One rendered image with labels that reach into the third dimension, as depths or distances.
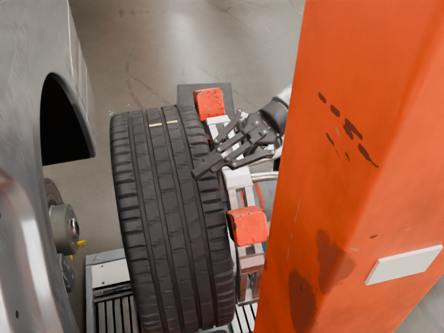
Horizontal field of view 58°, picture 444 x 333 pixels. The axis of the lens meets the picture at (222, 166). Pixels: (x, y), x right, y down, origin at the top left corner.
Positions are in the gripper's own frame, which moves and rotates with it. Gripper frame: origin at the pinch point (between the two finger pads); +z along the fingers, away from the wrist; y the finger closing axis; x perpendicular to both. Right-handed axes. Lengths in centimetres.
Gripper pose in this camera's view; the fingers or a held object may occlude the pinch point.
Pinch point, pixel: (207, 166)
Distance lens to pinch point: 81.8
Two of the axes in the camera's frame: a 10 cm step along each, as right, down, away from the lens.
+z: -7.9, 5.5, -2.7
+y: -6.0, -7.7, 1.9
